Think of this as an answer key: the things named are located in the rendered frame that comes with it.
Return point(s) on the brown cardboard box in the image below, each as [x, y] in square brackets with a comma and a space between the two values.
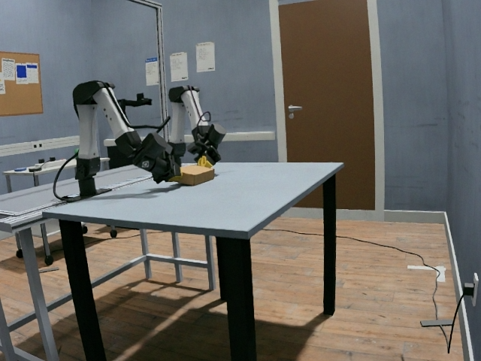
[195, 174]

